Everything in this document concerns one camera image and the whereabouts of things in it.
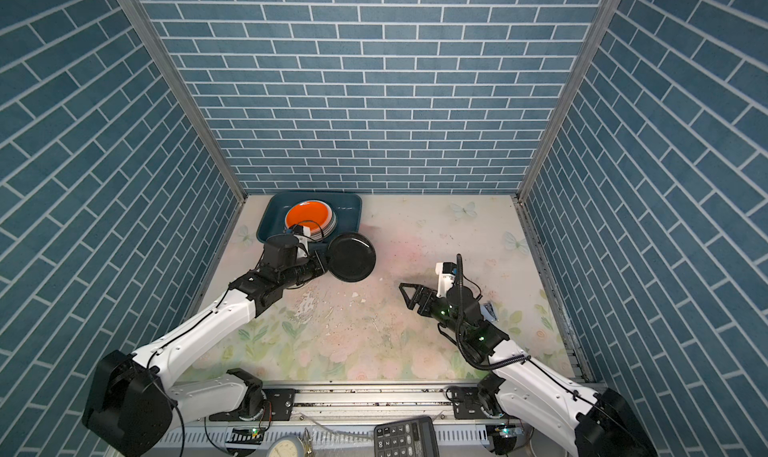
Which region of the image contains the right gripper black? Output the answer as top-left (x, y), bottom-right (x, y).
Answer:
top-left (401, 281), bottom-right (468, 342)

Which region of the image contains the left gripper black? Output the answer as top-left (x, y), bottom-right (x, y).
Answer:
top-left (278, 246), bottom-right (337, 290)

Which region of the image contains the orange small plate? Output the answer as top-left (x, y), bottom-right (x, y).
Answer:
top-left (284, 200), bottom-right (335, 228)

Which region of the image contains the black small plate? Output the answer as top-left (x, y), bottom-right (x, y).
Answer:
top-left (325, 232), bottom-right (376, 283)

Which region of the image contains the white plate cloud emblem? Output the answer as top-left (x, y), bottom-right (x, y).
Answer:
top-left (299, 216), bottom-right (337, 242)

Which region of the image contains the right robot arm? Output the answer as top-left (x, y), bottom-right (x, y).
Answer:
top-left (399, 283), bottom-right (657, 456)

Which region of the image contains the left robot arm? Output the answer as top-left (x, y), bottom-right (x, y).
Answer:
top-left (82, 234), bottom-right (327, 456)

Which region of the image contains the teal plastic bin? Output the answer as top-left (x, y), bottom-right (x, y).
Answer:
top-left (256, 191), bottom-right (362, 243)

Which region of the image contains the light blue stapler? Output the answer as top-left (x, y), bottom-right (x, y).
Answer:
top-left (481, 302), bottom-right (498, 322)

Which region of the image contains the black calculator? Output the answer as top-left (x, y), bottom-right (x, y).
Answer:
top-left (373, 416), bottom-right (440, 457)

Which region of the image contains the green circuit board right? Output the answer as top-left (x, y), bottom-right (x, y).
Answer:
top-left (485, 424), bottom-right (520, 456)

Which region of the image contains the green circuit board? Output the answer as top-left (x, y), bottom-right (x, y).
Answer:
top-left (226, 427), bottom-right (266, 450)
top-left (485, 424), bottom-right (520, 456)

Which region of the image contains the green circuit board left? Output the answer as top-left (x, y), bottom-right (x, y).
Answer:
top-left (226, 427), bottom-right (266, 450)

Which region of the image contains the round white clock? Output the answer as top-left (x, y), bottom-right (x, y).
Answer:
top-left (267, 435), bottom-right (313, 457)

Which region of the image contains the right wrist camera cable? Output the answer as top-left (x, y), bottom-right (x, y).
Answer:
top-left (436, 253), bottom-right (532, 371)

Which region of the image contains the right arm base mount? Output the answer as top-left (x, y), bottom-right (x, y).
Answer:
top-left (444, 383), bottom-right (506, 420)

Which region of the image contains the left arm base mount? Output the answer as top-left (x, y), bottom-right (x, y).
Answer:
top-left (208, 388), bottom-right (297, 423)

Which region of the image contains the aluminium rail frame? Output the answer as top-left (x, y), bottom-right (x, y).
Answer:
top-left (141, 384), bottom-right (572, 456)

